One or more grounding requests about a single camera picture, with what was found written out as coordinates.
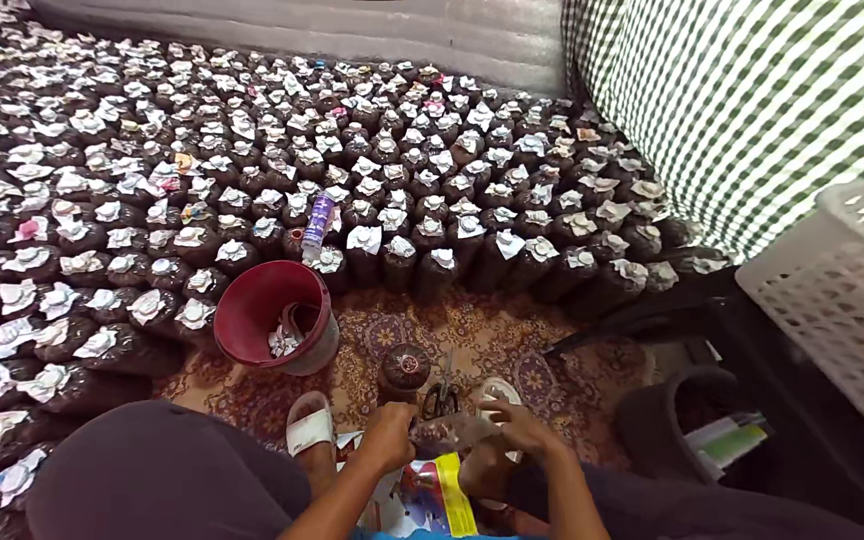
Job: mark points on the person's right hand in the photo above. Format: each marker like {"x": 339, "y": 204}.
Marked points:
{"x": 529, "y": 430}

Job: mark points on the person's left hand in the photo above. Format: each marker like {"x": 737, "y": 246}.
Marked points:
{"x": 388, "y": 444}

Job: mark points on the person's left fingers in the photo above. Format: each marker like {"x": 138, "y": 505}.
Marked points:
{"x": 403, "y": 415}

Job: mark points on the person's right fingers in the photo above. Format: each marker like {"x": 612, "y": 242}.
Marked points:
{"x": 500, "y": 412}

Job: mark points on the clear plastic bag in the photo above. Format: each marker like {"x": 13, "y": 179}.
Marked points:
{"x": 443, "y": 435}

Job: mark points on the person's right forearm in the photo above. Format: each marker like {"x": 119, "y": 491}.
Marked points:
{"x": 573, "y": 495}

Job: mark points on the person's left forearm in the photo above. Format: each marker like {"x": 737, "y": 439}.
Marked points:
{"x": 336, "y": 499}

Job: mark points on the brown floral mat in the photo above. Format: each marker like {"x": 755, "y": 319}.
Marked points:
{"x": 387, "y": 330}

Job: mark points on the white printed paper sheet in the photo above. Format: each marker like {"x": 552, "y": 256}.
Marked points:
{"x": 387, "y": 502}

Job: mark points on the yellow blue printed packet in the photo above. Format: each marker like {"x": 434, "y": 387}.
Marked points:
{"x": 452, "y": 495}

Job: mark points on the pile of paper scraps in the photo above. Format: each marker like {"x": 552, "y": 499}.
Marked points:
{"x": 284, "y": 339}

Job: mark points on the black bucket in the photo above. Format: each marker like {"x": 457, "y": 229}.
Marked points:
{"x": 646, "y": 427}

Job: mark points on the red bucket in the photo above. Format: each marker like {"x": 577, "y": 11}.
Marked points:
{"x": 252, "y": 300}

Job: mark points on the green white packet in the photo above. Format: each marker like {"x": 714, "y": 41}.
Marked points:
{"x": 732, "y": 444}

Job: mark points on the person's legs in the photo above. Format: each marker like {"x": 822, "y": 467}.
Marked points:
{"x": 169, "y": 472}

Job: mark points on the black bench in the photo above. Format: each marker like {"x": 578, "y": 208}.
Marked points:
{"x": 762, "y": 367}

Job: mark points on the rows of paper-capped dark bags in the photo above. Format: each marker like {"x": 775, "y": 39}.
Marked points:
{"x": 252, "y": 180}

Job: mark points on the white perforated plastic crate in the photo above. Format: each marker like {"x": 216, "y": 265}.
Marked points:
{"x": 814, "y": 270}

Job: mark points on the grey plastic sheet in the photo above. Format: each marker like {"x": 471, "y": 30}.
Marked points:
{"x": 372, "y": 34}

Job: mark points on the green white checkered net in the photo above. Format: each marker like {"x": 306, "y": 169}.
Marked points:
{"x": 739, "y": 90}

